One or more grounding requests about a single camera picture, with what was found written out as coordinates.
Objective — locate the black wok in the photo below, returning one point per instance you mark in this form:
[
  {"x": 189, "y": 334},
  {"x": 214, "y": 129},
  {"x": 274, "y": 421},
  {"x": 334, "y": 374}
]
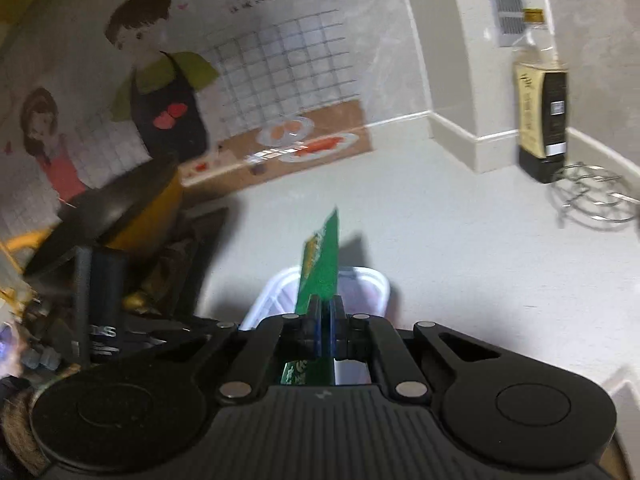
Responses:
[{"x": 125, "y": 205}]

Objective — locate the cartoon wall poster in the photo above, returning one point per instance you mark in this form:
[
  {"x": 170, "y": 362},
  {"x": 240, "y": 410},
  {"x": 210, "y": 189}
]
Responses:
[{"x": 250, "y": 85}]

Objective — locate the dark soy sauce bottle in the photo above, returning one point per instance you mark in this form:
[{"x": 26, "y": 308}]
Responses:
[{"x": 542, "y": 110}]

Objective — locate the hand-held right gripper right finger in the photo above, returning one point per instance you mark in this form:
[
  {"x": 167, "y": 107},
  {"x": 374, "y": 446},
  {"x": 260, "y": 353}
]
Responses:
[{"x": 334, "y": 327}]

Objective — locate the metal steaming rack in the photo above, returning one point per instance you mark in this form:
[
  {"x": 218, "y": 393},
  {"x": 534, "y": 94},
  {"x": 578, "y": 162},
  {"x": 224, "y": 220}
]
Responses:
[{"x": 595, "y": 195}]

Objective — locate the red foil tray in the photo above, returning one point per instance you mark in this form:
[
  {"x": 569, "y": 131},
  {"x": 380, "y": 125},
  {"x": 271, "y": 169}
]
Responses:
[{"x": 370, "y": 285}]

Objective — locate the white vent grille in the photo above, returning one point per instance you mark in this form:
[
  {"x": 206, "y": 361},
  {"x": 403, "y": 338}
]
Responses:
[{"x": 505, "y": 0}]

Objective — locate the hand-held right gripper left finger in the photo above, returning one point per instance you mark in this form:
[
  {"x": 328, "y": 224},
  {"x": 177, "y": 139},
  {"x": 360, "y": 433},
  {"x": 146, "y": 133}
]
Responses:
[{"x": 315, "y": 327}]

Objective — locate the green snack packet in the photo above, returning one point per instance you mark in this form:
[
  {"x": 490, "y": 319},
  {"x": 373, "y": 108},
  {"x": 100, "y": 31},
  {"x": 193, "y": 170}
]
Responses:
[{"x": 322, "y": 260}]

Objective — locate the black gas stove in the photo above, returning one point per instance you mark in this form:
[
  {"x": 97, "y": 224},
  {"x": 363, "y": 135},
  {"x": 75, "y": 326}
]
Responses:
[{"x": 185, "y": 260}]

